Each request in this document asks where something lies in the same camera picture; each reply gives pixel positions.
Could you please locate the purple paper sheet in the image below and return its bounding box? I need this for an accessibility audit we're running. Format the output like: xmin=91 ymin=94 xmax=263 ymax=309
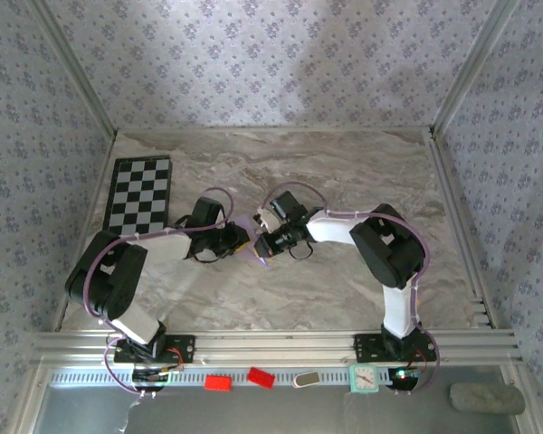
xmin=228 ymin=214 xmax=272 ymax=271

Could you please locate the black and grey checkerboard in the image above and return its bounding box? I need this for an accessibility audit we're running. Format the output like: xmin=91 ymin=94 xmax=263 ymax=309
xmin=101 ymin=156 xmax=173 ymax=236

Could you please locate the red toy brick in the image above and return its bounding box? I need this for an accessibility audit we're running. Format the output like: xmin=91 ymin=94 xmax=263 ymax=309
xmin=246 ymin=366 xmax=276 ymax=390
xmin=204 ymin=374 xmax=233 ymax=392

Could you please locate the silver oval object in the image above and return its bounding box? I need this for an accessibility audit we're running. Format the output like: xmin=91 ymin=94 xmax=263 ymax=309
xmin=292 ymin=370 xmax=320 ymax=389

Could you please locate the perforated metal strip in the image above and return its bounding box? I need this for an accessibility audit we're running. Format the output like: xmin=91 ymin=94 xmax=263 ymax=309
xmin=47 ymin=366 xmax=429 ymax=388

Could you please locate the mint green clock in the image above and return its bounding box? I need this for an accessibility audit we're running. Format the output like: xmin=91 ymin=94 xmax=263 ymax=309
xmin=348 ymin=363 xmax=380 ymax=394

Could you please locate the clear tape strip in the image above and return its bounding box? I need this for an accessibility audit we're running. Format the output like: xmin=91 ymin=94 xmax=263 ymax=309
xmin=116 ymin=397 xmax=142 ymax=434

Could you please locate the grey stone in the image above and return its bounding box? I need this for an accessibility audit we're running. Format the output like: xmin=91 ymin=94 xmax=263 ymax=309
xmin=449 ymin=382 xmax=526 ymax=415

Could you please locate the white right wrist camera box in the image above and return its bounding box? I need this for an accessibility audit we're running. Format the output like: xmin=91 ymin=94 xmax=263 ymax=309
xmin=254 ymin=206 xmax=281 ymax=232

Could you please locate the aluminium mounting rail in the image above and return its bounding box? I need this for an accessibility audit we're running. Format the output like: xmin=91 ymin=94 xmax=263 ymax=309
xmin=31 ymin=329 xmax=524 ymax=367

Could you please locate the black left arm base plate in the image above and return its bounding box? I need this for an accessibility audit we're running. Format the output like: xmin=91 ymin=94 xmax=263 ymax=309
xmin=113 ymin=334 xmax=196 ymax=365

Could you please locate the aluminium side rail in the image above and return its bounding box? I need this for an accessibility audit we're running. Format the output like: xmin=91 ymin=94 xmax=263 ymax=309
xmin=427 ymin=130 xmax=499 ymax=329
xmin=52 ymin=129 xmax=119 ymax=332

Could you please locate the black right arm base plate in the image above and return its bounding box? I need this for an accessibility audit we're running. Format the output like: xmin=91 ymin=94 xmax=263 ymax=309
xmin=353 ymin=333 xmax=438 ymax=363

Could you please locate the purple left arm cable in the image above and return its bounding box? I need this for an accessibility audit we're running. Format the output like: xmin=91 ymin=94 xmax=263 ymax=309
xmin=81 ymin=186 xmax=235 ymax=400

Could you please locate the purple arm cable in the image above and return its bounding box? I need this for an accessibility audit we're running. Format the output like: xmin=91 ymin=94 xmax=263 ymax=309
xmin=81 ymin=186 xmax=235 ymax=400
xmin=260 ymin=181 xmax=441 ymax=400

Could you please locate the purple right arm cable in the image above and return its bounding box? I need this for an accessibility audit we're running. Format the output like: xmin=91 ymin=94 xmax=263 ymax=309
xmin=260 ymin=181 xmax=441 ymax=400

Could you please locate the aluminium frame post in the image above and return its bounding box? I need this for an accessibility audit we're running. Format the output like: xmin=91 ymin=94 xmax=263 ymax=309
xmin=429 ymin=0 xmax=521 ymax=137
xmin=26 ymin=0 xmax=119 ymax=139

